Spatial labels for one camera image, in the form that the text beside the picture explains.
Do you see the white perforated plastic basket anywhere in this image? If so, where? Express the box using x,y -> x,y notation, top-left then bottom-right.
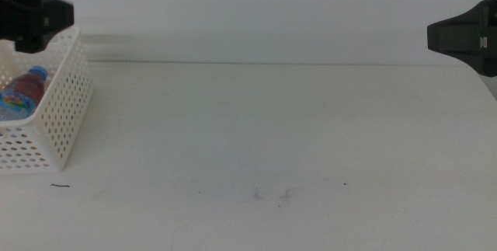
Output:
0,25 -> 94,173

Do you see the small water bottle blue cap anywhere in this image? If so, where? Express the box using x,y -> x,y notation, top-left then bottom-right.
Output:
0,65 -> 49,122

